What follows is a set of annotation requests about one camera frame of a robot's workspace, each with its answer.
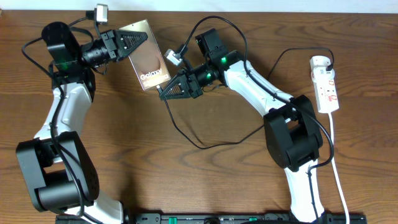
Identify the black phone charging cable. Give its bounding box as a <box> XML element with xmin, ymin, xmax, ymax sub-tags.
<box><xmin>156</xmin><ymin>47</ymin><xmax>335</xmax><ymax>150</ymax></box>

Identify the Galaxy S25 Ultra smartphone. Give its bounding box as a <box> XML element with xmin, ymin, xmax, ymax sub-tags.
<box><xmin>120</xmin><ymin>19</ymin><xmax>170</xmax><ymax>91</ymax></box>

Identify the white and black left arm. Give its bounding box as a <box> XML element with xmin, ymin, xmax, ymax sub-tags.
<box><xmin>16</xmin><ymin>22</ymin><xmax>148</xmax><ymax>223</ymax></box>

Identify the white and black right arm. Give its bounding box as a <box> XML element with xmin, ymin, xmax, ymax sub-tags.
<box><xmin>159</xmin><ymin>29</ymin><xmax>325</xmax><ymax>223</ymax></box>

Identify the white power strip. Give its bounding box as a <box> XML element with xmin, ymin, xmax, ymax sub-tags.
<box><xmin>310</xmin><ymin>55</ymin><xmax>339</xmax><ymax>114</ymax></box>

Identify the black left camera cable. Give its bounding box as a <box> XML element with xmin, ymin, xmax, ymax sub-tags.
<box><xmin>21</xmin><ymin>11</ymin><xmax>103</xmax><ymax>224</ymax></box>

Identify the black camera cable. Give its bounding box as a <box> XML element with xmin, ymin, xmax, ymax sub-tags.
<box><xmin>21</xmin><ymin>11</ymin><xmax>103</xmax><ymax>224</ymax></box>
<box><xmin>178</xmin><ymin>15</ymin><xmax>335</xmax><ymax>223</ymax></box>

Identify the black right camera cable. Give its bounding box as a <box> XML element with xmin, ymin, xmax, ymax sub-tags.
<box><xmin>178</xmin><ymin>15</ymin><xmax>335</xmax><ymax>223</ymax></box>

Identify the white power strip cord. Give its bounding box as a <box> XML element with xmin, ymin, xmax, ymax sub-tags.
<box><xmin>328</xmin><ymin>112</ymin><xmax>351</xmax><ymax>224</ymax></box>

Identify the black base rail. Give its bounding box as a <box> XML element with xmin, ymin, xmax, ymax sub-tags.
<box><xmin>55</xmin><ymin>213</ymin><xmax>368</xmax><ymax>224</ymax></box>

